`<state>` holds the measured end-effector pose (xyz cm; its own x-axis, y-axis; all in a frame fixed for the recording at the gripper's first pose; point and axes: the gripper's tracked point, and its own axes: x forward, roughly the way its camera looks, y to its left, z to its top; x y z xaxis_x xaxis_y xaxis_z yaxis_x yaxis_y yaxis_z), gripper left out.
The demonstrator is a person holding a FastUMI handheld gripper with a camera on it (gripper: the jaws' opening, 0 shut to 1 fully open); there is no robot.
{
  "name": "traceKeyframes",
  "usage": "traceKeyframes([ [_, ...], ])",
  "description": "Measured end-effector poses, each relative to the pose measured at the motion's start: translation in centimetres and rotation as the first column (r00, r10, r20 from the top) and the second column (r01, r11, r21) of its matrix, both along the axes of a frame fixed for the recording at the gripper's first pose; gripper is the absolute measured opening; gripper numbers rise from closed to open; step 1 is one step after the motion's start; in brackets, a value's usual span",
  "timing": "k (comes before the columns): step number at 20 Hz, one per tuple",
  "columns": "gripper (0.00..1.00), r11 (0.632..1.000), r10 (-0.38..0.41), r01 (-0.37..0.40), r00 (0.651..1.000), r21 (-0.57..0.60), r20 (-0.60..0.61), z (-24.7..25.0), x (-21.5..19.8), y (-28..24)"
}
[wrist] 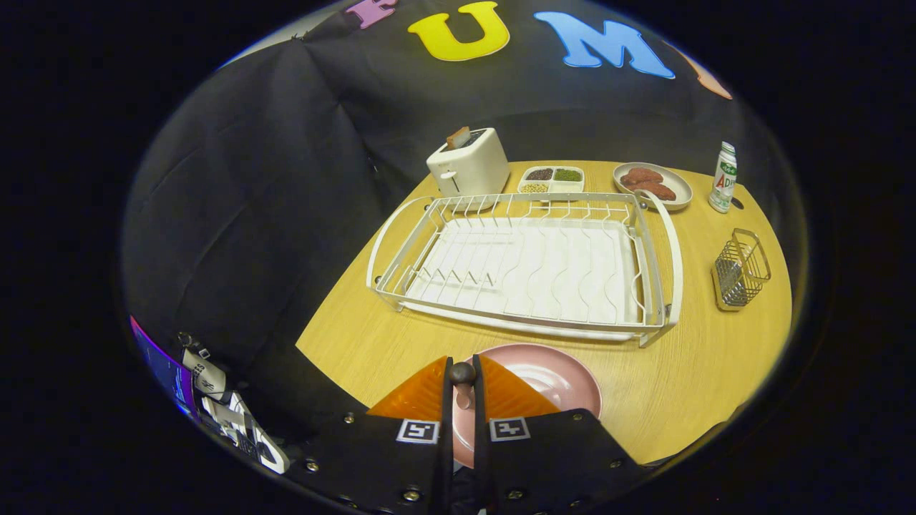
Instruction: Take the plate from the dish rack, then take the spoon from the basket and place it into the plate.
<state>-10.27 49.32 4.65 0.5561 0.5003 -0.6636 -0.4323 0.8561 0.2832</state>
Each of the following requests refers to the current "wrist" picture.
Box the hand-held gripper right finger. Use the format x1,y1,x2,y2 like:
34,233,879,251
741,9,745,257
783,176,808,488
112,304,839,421
472,354,648,515

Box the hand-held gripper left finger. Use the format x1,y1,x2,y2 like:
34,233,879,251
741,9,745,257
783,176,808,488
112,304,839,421
301,355,455,515

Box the wooden handled spoon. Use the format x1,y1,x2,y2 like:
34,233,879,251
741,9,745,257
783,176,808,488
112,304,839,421
449,361,477,412

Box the pink plate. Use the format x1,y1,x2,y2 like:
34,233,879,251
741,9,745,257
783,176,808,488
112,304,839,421
452,343,603,469

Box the white wire dish rack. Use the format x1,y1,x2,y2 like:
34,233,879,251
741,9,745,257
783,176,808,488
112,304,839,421
366,192,684,349

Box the metal wire basket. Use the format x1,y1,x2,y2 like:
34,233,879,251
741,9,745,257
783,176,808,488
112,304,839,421
711,228,772,313

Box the white divided dish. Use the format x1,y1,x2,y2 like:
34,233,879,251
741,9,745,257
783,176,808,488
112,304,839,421
517,165,585,195

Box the beige plate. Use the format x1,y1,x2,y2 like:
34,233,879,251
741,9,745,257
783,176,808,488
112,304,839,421
613,162,693,212

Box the white drip tray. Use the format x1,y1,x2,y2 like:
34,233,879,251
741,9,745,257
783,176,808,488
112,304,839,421
404,217,645,340

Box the white toaster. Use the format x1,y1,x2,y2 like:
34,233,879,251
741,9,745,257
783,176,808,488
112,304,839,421
427,127,510,212

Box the purple glowing panel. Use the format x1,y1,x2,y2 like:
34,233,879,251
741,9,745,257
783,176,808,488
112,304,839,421
129,315,198,419

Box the black backdrop cloth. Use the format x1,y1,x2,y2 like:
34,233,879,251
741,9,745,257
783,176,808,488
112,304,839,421
122,0,795,444

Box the white drink bottle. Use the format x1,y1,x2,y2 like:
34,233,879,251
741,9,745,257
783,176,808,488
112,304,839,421
708,142,738,214

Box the white printed strap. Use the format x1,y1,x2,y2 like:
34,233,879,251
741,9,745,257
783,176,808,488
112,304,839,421
179,333,291,474

